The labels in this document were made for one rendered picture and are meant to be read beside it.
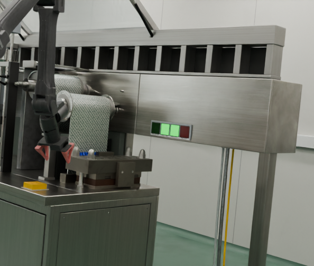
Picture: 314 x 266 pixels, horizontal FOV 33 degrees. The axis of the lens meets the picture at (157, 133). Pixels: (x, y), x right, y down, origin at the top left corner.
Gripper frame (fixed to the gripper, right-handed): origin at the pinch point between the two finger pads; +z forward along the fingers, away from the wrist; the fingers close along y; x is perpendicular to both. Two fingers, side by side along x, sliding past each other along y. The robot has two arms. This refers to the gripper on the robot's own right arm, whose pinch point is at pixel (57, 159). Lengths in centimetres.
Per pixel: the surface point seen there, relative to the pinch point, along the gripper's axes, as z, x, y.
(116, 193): 30.0, -20.4, -10.9
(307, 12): 45, -311, -53
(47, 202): 14.5, 9.3, 2.4
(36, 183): 14.2, -0.1, 13.8
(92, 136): 17.1, -44.3, 11.0
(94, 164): 16.3, -21.7, -2.2
